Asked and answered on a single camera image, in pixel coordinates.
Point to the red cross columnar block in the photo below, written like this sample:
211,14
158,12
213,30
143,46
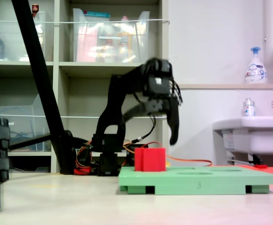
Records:
152,160

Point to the clear bin with packages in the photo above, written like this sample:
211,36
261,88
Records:
91,47

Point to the white sink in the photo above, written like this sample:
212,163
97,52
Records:
262,138

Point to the small clear sanitizer bottle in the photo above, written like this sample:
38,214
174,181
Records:
248,110

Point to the beige shelf unit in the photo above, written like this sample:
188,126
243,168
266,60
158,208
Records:
80,66

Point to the pink capped refill bottle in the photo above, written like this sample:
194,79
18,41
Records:
125,39

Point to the clear plastic bin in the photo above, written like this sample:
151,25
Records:
14,42
21,122

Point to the red printed base clamp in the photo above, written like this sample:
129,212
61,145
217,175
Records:
81,171

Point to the white foam soap pump bottle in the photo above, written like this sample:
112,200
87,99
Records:
255,70

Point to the black tripod leg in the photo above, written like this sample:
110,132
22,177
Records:
38,70

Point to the small red flat object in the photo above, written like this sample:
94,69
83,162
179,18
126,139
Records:
260,166

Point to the blue topped zip bag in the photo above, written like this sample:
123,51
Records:
97,16

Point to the sink sticker label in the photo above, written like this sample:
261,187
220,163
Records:
228,140

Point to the green shape hole board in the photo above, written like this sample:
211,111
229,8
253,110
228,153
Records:
197,181

